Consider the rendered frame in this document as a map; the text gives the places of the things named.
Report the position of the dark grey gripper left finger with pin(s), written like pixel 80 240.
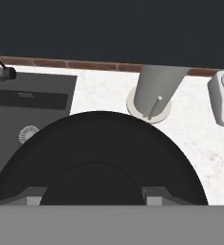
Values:
pixel 32 196

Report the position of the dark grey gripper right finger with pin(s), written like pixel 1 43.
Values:
pixel 156 194

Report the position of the dark grey kitchen sink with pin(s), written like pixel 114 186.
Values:
pixel 24 105

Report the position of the grey paper towel holder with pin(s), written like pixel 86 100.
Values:
pixel 155 92

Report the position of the grey sink tap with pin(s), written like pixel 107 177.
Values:
pixel 1 71

